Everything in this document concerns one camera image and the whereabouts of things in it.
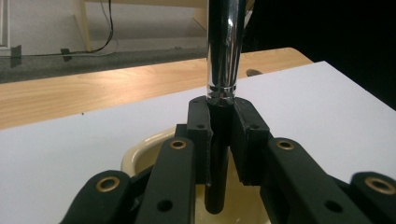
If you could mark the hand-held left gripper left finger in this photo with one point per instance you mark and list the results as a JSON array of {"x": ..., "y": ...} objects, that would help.
[{"x": 174, "y": 174}]

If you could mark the small black floor bracket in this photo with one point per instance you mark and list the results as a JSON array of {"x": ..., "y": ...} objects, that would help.
[
  {"x": 66, "y": 53},
  {"x": 16, "y": 55}
]

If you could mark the white table board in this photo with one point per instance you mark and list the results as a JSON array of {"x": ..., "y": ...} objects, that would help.
[{"x": 327, "y": 118}]

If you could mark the cream square cup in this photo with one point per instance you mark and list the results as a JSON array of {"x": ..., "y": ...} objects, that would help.
[{"x": 140, "y": 155}]

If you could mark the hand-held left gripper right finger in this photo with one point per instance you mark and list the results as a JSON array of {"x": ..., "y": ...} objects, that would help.
[{"x": 299, "y": 180}]

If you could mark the light wooden shelf unit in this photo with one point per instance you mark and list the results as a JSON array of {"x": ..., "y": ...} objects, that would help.
[{"x": 84, "y": 21}]

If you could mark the black makeup brush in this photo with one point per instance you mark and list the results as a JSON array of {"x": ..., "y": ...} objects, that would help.
[{"x": 224, "y": 46}]

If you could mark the dark round table grommet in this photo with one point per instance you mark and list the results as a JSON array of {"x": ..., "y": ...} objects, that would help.
[{"x": 253, "y": 72}]

